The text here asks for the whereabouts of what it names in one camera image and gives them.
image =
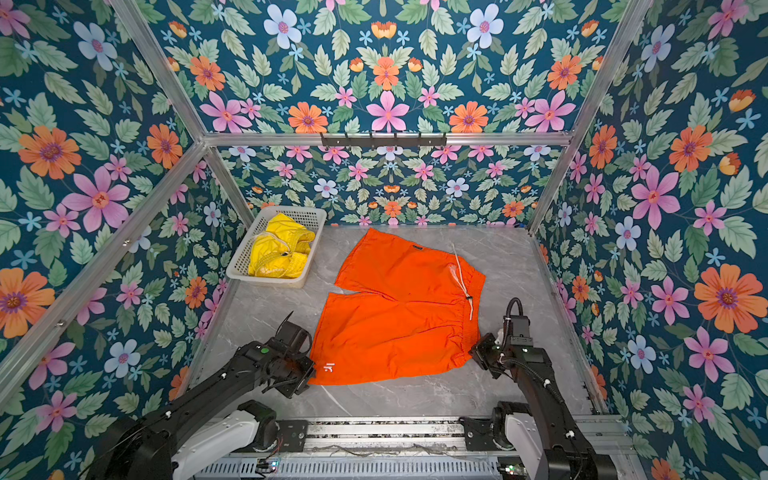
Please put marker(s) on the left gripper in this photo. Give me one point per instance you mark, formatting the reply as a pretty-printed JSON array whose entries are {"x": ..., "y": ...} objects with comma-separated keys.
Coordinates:
[{"x": 293, "y": 391}]

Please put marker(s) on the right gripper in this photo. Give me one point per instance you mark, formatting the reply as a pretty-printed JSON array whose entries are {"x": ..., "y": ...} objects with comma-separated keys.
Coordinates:
[{"x": 479, "y": 350}]

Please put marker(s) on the orange shorts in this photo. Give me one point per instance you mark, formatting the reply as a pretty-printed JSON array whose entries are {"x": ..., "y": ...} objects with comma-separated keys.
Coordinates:
[{"x": 402, "y": 310}]

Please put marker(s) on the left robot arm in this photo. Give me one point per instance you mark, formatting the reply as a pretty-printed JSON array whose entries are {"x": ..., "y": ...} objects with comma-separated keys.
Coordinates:
[{"x": 195, "y": 430}]

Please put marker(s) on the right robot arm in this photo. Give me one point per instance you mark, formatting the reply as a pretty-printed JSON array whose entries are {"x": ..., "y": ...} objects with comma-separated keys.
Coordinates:
[{"x": 541, "y": 429}]

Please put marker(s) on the yellow shorts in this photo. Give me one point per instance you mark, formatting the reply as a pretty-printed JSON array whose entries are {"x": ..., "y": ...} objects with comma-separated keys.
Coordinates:
[{"x": 282, "y": 250}]

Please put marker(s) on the white plastic basket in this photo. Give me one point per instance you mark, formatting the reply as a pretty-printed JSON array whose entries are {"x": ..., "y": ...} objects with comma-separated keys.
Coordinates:
[{"x": 312, "y": 218}]

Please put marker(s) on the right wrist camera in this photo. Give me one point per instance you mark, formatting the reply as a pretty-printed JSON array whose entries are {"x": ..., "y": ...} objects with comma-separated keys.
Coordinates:
[{"x": 516, "y": 326}]

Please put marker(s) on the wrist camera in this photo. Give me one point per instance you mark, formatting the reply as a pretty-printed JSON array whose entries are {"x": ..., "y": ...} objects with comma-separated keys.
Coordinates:
[
  {"x": 516, "y": 326},
  {"x": 293, "y": 338}
]

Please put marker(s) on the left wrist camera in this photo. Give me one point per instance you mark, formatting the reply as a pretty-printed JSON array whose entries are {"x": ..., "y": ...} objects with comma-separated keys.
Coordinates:
[{"x": 293, "y": 338}]

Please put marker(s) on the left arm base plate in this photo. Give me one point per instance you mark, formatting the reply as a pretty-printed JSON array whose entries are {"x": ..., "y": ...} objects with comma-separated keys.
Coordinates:
[{"x": 286, "y": 436}]

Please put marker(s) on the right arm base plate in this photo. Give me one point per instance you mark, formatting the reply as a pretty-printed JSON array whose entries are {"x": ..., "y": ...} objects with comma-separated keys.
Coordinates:
[{"x": 479, "y": 435}]

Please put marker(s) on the white vented cable duct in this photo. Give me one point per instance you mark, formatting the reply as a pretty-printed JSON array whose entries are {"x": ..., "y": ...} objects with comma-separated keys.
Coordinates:
[{"x": 352, "y": 468}]

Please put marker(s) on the aluminium mounting rail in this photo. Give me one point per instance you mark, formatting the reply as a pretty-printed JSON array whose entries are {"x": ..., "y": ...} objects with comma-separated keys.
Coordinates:
[{"x": 441, "y": 435}]

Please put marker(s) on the black hook rail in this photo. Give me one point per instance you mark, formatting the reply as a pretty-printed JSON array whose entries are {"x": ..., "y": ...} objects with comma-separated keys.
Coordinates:
[{"x": 372, "y": 141}]

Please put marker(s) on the aluminium frame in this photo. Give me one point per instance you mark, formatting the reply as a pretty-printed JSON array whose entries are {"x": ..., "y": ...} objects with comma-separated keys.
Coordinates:
[{"x": 24, "y": 357}]

